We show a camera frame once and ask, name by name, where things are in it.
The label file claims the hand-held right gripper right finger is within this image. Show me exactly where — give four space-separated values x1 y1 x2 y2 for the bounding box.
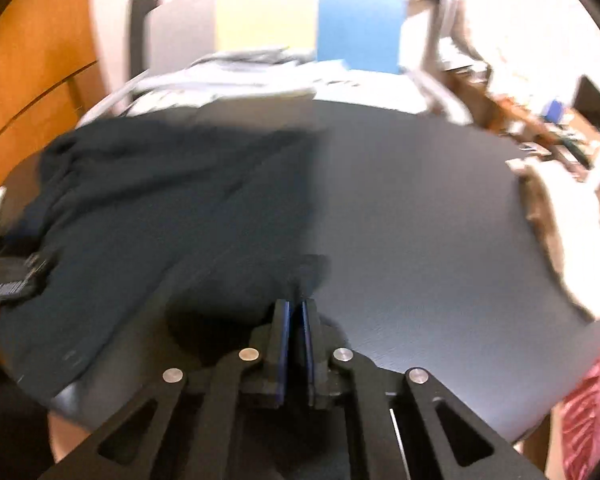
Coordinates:
299 299 547 480

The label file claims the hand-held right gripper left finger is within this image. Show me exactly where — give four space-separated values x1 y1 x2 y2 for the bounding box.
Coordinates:
37 299 293 480

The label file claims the black knitted sweater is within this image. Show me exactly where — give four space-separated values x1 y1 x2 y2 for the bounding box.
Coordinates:
0 115 333 401

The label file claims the pile of grey clothes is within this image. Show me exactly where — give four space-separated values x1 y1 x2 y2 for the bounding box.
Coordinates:
122 47 431 116

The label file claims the wooden wardrobe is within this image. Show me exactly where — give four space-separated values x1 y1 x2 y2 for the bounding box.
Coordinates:
0 0 111 181

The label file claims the beige cloth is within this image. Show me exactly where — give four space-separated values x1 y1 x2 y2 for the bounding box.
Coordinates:
507 157 600 321

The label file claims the person's pink knitted clothing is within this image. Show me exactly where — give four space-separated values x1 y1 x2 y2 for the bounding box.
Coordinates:
560 345 600 480

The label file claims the grey chair back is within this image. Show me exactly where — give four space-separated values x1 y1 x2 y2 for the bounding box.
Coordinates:
127 0 221 78

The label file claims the cluttered wooden desk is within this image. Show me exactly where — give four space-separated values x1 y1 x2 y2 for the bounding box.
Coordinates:
460 75 600 171

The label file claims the yellow board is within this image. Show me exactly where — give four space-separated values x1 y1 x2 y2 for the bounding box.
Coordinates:
215 0 321 53

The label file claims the black monitor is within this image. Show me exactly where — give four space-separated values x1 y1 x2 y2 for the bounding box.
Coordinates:
572 75 600 126

